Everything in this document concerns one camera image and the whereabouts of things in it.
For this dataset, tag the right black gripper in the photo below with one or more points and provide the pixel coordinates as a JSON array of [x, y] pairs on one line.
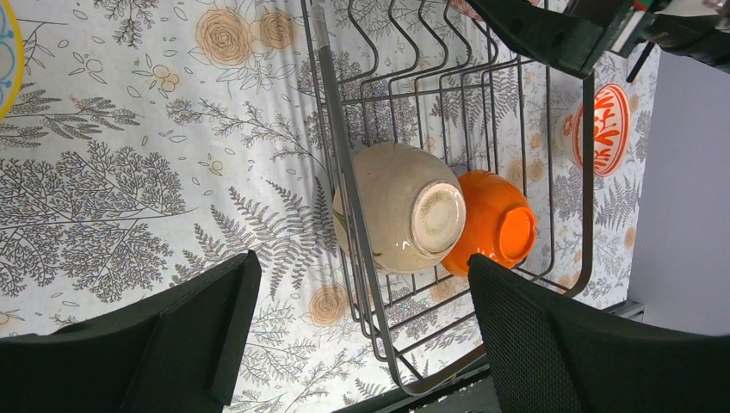
[[574, 39]]

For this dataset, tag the yellow patterned bowl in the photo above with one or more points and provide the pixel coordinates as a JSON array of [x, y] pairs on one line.
[[12, 57]]

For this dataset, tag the beige ceramic bowl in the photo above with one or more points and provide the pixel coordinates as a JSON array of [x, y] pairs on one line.
[[411, 202]]

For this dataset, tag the black wire dish rack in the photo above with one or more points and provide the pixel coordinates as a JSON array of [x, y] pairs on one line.
[[399, 134]]

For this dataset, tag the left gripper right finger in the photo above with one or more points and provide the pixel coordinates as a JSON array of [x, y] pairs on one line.
[[551, 353]]

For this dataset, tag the red white patterned bowl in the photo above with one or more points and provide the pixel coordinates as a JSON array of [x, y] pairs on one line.
[[611, 130]]

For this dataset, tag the orange bowl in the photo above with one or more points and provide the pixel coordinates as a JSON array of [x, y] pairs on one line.
[[500, 223]]

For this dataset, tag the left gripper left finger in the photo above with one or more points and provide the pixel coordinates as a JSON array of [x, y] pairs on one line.
[[177, 351]]

